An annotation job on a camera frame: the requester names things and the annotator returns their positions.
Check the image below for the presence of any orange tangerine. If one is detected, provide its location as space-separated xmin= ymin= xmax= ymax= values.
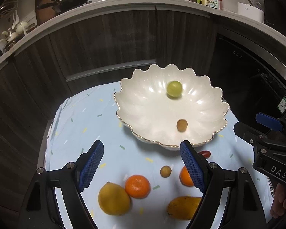
xmin=179 ymin=166 xmax=194 ymax=187
xmin=125 ymin=175 xmax=151 ymax=199

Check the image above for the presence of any red cherry tomato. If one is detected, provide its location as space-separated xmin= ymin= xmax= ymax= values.
xmin=199 ymin=150 xmax=211 ymax=159

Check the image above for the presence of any small brown longan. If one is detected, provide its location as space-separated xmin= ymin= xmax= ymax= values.
xmin=160 ymin=165 xmax=171 ymax=178
xmin=176 ymin=119 xmax=188 ymax=132

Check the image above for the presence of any yellow mango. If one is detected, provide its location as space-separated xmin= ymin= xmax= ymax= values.
xmin=167 ymin=196 xmax=201 ymax=221

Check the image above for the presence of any yellow lemon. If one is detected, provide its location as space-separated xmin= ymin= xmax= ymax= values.
xmin=98 ymin=182 xmax=131 ymax=216

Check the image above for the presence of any green apple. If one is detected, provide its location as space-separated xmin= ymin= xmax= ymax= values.
xmin=166 ymin=81 xmax=183 ymax=98

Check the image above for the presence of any person's right hand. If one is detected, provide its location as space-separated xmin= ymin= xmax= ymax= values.
xmin=270 ymin=183 xmax=286 ymax=219

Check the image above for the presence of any built-in black dishwasher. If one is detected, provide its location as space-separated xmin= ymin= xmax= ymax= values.
xmin=208 ymin=34 xmax=286 ymax=133

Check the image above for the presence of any light blue patterned tablecloth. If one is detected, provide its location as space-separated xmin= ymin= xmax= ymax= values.
xmin=44 ymin=81 xmax=272 ymax=229

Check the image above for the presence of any white scalloped ceramic bowl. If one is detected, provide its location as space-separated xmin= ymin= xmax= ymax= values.
xmin=113 ymin=64 xmax=229 ymax=150

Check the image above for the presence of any black microwave oven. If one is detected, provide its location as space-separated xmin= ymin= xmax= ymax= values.
xmin=264 ymin=0 xmax=286 ymax=37

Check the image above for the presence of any wooden cutting board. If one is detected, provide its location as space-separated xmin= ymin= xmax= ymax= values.
xmin=35 ymin=0 xmax=56 ymax=26

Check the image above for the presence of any black frying pan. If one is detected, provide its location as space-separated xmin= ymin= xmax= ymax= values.
xmin=37 ymin=0 xmax=88 ymax=14

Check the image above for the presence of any metal drawer handle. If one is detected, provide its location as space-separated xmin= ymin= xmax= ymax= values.
xmin=65 ymin=59 xmax=157 ymax=82

